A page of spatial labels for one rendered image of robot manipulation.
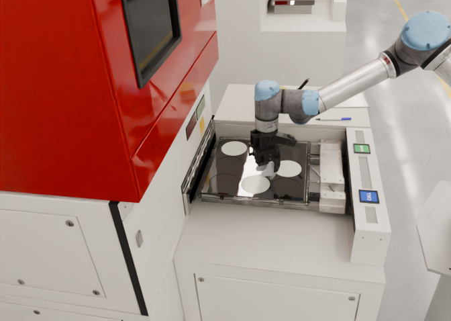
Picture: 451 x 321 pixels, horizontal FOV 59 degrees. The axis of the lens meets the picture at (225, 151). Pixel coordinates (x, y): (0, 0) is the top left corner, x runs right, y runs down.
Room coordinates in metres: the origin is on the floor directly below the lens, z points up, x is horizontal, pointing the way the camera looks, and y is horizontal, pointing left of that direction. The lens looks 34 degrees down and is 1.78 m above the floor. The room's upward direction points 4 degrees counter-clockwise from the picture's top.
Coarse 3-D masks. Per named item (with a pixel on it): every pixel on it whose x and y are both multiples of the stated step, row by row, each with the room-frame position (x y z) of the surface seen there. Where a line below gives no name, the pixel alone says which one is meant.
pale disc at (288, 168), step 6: (282, 162) 1.20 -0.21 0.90; (288, 162) 1.20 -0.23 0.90; (294, 162) 1.19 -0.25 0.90; (282, 168) 1.16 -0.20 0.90; (288, 168) 1.16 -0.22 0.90; (294, 168) 1.16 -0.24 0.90; (300, 168) 1.15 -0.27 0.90; (282, 174) 1.13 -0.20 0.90; (288, 174) 1.12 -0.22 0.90; (294, 174) 1.12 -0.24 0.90
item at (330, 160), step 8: (320, 152) 1.27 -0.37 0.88; (328, 152) 1.26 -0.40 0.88; (336, 152) 1.26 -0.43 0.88; (320, 160) 1.22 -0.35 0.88; (328, 160) 1.21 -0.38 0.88; (336, 160) 1.21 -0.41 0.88; (320, 168) 1.17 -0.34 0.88; (328, 168) 1.17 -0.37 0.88; (336, 168) 1.16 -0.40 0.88; (328, 176) 1.12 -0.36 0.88; (336, 176) 1.12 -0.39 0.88; (320, 192) 1.04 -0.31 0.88; (320, 208) 0.97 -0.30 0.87; (328, 208) 0.96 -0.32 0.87; (336, 208) 0.96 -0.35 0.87; (344, 208) 0.95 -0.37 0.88
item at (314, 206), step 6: (204, 198) 1.10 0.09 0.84; (210, 198) 1.09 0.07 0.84; (240, 204) 1.07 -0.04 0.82; (246, 204) 1.06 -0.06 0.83; (252, 204) 1.06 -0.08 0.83; (258, 204) 1.05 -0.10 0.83; (264, 204) 1.05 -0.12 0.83; (270, 204) 1.04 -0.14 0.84; (276, 204) 1.04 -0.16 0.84; (312, 204) 1.01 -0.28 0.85; (318, 204) 1.01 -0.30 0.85; (306, 210) 1.01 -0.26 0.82; (312, 210) 1.01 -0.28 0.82; (318, 210) 1.01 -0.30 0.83
